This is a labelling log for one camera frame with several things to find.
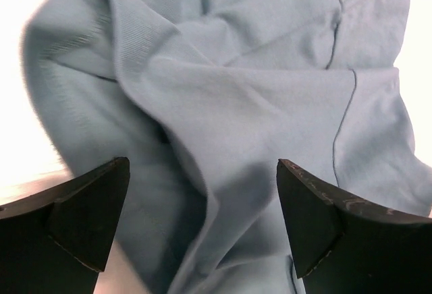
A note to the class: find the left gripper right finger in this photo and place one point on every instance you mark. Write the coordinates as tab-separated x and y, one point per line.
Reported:
342	243

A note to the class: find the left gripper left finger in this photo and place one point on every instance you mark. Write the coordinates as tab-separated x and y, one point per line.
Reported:
58	240

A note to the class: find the blue-grey t-shirt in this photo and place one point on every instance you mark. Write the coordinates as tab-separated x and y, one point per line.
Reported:
204	97

